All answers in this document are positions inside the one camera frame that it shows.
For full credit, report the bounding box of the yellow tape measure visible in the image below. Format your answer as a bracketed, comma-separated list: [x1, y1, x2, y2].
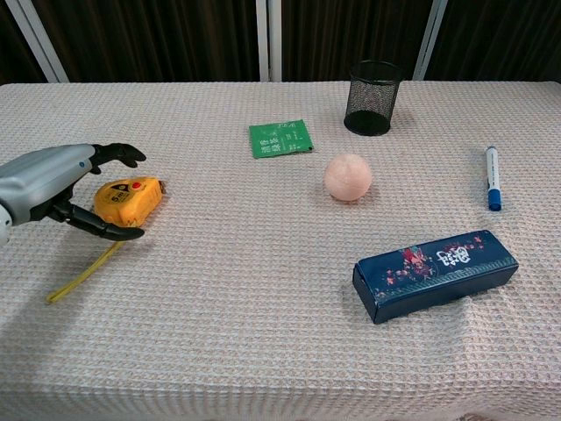
[46, 175, 167, 304]

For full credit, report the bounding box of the white frame post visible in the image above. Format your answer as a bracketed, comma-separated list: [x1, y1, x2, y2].
[4, 0, 70, 84]
[257, 0, 282, 83]
[412, 0, 449, 82]

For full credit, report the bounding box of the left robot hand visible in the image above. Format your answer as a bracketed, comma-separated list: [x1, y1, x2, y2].
[0, 142, 147, 242]

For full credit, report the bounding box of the blue white marker pen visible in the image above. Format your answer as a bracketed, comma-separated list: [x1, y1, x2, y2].
[484, 146, 503, 212]

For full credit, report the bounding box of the dark blue floral box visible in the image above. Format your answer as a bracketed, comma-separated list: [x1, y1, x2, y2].
[352, 229, 520, 325]

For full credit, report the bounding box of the beige waffle tablecloth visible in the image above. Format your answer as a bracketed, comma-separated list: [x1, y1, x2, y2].
[0, 80, 561, 421]

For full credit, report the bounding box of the pink ball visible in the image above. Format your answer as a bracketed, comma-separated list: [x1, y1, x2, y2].
[323, 153, 373, 203]

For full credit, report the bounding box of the black mesh pen holder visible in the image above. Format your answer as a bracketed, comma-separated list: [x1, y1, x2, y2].
[343, 60, 403, 137]

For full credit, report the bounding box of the green tea packet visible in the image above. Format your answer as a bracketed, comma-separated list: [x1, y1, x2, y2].
[248, 118, 315, 160]

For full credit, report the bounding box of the dark pleated curtain panel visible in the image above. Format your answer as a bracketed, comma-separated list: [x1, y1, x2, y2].
[280, 0, 434, 82]
[0, 0, 47, 85]
[423, 0, 561, 84]
[32, 0, 260, 84]

